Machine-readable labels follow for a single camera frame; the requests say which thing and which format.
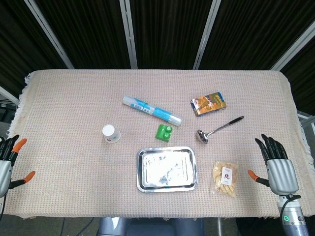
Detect rectangular stainless steel tray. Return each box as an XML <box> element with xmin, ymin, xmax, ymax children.
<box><xmin>136</xmin><ymin>146</ymin><xmax>199</xmax><ymax>193</ymax></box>

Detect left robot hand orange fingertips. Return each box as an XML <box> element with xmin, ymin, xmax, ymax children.
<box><xmin>0</xmin><ymin>134</ymin><xmax>36</xmax><ymax>199</ymax></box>

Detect green toy building block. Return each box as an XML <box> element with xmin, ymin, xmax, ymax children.
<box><xmin>155</xmin><ymin>124</ymin><xmax>174</xmax><ymax>143</ymax></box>

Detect white floral paper cup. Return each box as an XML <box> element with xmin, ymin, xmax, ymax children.
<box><xmin>102</xmin><ymin>124</ymin><xmax>122</xmax><ymax>144</ymax></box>

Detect beige woven tablecloth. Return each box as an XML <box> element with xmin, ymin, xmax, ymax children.
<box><xmin>7</xmin><ymin>69</ymin><xmax>315</xmax><ymax>220</ymax></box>

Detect cling film roll blue label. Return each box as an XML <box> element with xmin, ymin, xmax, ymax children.
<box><xmin>122</xmin><ymin>95</ymin><xmax>184</xmax><ymax>127</ymax></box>

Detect black curtain panel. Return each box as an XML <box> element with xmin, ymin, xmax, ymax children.
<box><xmin>282</xmin><ymin>46</ymin><xmax>315</xmax><ymax>116</ymax></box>
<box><xmin>34</xmin><ymin>0</ymin><xmax>130</xmax><ymax>70</ymax></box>
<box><xmin>0</xmin><ymin>0</ymin><xmax>68</xmax><ymax>99</ymax></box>
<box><xmin>199</xmin><ymin>0</ymin><xmax>315</xmax><ymax>70</ymax></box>
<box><xmin>129</xmin><ymin>0</ymin><xmax>212</xmax><ymax>70</ymax></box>

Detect steel ladle black handle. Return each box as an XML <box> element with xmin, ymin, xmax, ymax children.
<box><xmin>196</xmin><ymin>116</ymin><xmax>245</xmax><ymax>144</ymax></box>

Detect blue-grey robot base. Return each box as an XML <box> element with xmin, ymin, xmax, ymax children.
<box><xmin>97</xmin><ymin>217</ymin><xmax>205</xmax><ymax>236</ymax></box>

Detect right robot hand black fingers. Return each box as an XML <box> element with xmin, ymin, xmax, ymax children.
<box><xmin>248</xmin><ymin>133</ymin><xmax>300</xmax><ymax>197</ymax></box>

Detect orange and blue snack box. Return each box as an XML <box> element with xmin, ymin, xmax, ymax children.
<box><xmin>190</xmin><ymin>91</ymin><xmax>227</xmax><ymax>117</ymax></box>

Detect white metal frame bar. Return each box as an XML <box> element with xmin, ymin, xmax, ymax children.
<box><xmin>0</xmin><ymin>86</ymin><xmax>20</xmax><ymax>107</ymax></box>
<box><xmin>296</xmin><ymin>110</ymin><xmax>315</xmax><ymax>121</ymax></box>

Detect clear plastic-wrapped snack packet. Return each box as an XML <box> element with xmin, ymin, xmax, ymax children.
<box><xmin>209</xmin><ymin>160</ymin><xmax>240</xmax><ymax>199</ymax></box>

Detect white partition post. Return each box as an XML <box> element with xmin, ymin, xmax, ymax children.
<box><xmin>192</xmin><ymin>0</ymin><xmax>221</xmax><ymax>70</ymax></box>
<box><xmin>119</xmin><ymin>0</ymin><xmax>138</xmax><ymax>69</ymax></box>
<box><xmin>270</xmin><ymin>29</ymin><xmax>315</xmax><ymax>71</ymax></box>
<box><xmin>24</xmin><ymin>0</ymin><xmax>75</xmax><ymax>70</ymax></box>

